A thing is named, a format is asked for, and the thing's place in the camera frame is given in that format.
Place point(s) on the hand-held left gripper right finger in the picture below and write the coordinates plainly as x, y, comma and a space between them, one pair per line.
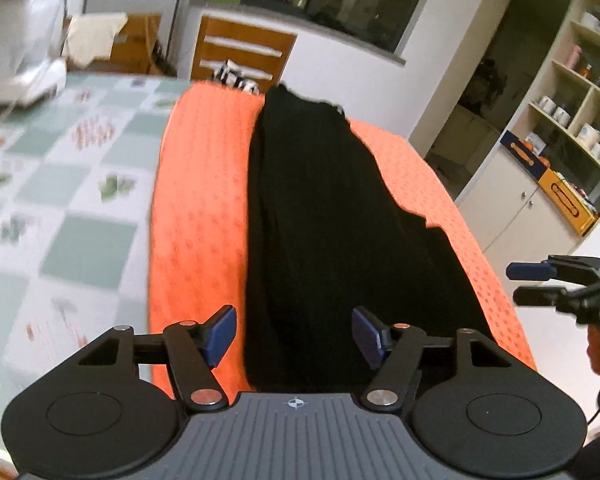
367, 335

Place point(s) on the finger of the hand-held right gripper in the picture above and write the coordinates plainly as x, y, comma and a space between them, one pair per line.
535, 296
527, 271

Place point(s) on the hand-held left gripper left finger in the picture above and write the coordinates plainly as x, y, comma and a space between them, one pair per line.
220, 332

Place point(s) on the black pants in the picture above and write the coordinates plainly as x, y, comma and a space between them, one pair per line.
320, 235

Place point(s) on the orange storage box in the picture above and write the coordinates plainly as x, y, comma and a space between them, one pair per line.
565, 200

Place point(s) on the beige shelf cabinet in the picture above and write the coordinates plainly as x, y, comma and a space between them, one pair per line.
510, 185

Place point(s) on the dark blue storage box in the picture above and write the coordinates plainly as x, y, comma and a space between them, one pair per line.
522, 152

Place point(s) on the orange patterned mat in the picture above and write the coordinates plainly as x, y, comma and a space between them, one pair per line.
200, 210

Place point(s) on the large printed white mug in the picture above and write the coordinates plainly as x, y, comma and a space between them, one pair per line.
589, 137

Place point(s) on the green checkered tablecloth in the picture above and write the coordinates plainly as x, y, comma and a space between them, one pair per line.
80, 240

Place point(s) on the pink bottle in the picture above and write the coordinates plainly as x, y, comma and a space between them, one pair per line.
574, 57

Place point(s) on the black white striped cloth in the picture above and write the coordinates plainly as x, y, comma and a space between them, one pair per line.
235, 77

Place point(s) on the wooden chair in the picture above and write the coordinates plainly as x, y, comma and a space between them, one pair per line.
140, 45
240, 35

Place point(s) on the white appliance base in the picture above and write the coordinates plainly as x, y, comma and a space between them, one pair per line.
35, 80

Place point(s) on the grey pipe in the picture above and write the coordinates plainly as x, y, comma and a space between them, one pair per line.
177, 20

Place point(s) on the dark window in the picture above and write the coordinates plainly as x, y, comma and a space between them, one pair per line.
355, 0

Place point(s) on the beige cloth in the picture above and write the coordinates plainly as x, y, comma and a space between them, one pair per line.
90, 35

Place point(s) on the plastic-covered white appliance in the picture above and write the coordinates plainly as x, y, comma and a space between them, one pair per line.
20, 25

